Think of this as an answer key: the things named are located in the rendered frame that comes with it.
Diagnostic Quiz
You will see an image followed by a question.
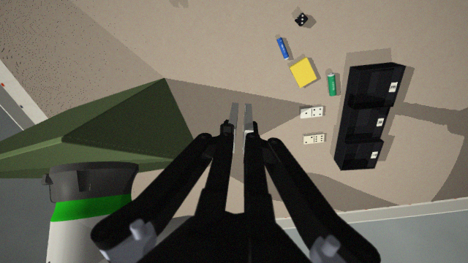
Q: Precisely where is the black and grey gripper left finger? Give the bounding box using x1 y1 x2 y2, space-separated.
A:
91 102 238 263

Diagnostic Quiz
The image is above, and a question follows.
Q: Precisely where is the blue battery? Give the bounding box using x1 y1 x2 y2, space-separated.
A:
277 37 289 60

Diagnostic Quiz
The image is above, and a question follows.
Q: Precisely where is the green aa battery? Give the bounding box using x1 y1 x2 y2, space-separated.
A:
328 72 336 96

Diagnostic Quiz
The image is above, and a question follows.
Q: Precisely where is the black three-compartment bin rack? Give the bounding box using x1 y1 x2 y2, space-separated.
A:
333 62 406 171

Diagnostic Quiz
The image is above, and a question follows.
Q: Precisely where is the yellow rectangular block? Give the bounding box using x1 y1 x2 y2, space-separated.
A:
289 57 317 88

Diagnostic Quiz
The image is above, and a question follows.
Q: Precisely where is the black die with white pips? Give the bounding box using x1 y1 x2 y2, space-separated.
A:
295 12 308 26

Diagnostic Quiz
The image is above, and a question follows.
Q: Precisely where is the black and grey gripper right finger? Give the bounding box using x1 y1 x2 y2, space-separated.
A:
243 104 381 263

